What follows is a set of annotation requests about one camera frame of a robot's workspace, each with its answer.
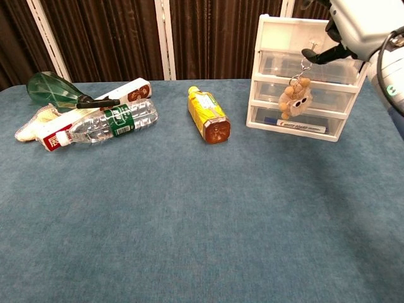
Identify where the white frame post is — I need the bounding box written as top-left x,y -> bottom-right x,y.
26,0 -> 72,83
153,0 -> 177,81
280,0 -> 295,17

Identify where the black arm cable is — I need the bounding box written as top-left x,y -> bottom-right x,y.
377,27 -> 404,117

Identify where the green spray bottle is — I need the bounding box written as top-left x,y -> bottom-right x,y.
26,71 -> 121,114

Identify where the brown plush keychain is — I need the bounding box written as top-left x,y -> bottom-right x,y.
278,56 -> 314,120

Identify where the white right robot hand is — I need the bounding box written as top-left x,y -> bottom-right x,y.
301,0 -> 404,66

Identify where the white red toothpaste box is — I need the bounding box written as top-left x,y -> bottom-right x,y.
35,78 -> 152,153

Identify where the yellow tea bottle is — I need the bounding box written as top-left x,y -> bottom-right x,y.
187,86 -> 232,145

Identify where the white plastic drawer unit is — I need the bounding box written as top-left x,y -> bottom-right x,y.
246,13 -> 372,142

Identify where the dark brown curtain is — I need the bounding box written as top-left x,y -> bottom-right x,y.
0,0 -> 332,92

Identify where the white knitted cloth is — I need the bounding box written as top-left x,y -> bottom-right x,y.
14,104 -> 61,143

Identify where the clear green-label water bottle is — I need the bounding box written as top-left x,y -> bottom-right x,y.
56,99 -> 158,148

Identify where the blue whiteboard marker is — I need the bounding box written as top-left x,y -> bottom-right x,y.
264,116 -> 328,134

